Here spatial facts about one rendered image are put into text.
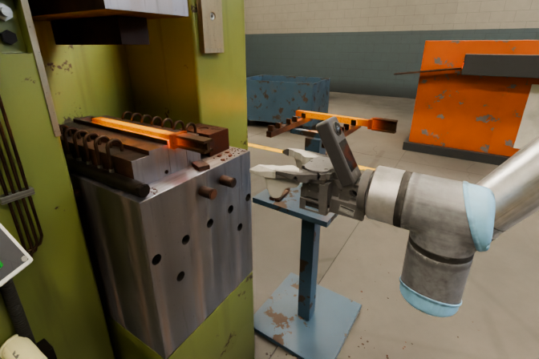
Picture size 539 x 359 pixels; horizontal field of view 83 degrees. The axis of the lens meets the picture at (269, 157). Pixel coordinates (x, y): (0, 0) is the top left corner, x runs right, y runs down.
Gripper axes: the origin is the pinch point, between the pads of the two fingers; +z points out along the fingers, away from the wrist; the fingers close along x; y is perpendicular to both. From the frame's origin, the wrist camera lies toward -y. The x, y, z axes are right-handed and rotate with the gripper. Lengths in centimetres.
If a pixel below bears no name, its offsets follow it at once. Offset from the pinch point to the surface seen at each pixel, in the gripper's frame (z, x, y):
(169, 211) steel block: 20.4, -9.4, 14.1
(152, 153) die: 26.3, -7.3, 2.1
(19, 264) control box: 10.8, -38.6, 3.6
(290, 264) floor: 36, 81, 100
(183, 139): 22.3, -1.7, -0.5
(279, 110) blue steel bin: 190, 329, 70
